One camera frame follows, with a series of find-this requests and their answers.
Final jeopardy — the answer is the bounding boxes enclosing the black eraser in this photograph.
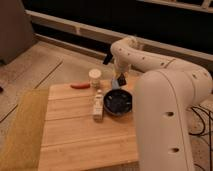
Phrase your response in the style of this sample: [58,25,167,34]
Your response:
[117,75,127,86]

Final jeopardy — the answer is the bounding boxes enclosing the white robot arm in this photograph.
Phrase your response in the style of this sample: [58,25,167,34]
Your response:
[111,36,213,171]

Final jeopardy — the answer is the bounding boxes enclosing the white sponge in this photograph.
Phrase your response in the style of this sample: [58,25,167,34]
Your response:
[111,78,120,90]

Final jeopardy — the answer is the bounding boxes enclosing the white jar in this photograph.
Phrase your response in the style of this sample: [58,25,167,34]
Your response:
[89,69,102,88]

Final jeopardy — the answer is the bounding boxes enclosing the black bowl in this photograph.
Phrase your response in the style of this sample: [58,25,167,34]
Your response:
[103,89,132,116]

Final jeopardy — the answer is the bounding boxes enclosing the small white bottle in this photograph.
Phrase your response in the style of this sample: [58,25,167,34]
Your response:
[92,90,103,121]

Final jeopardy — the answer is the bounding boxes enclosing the wooden cutting board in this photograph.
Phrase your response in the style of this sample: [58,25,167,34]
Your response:
[38,84,138,171]

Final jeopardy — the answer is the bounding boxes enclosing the grey cabinet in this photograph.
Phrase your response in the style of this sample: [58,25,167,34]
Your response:
[0,0,36,64]

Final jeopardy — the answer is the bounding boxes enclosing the yellow cloth mat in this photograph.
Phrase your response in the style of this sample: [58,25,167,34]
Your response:
[0,90,49,171]

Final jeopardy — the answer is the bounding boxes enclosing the white shelf rail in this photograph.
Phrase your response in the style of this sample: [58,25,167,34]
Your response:
[26,10,213,69]

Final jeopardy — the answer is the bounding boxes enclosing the black cables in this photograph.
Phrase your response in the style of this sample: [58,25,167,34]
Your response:
[189,105,213,171]

